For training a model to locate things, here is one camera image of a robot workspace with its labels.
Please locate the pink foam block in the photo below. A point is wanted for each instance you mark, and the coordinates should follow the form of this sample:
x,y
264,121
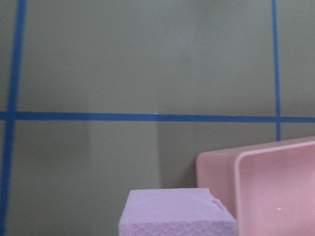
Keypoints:
x,y
175,212

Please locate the pink plastic bin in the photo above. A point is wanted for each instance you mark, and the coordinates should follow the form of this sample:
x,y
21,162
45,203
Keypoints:
x,y
269,188

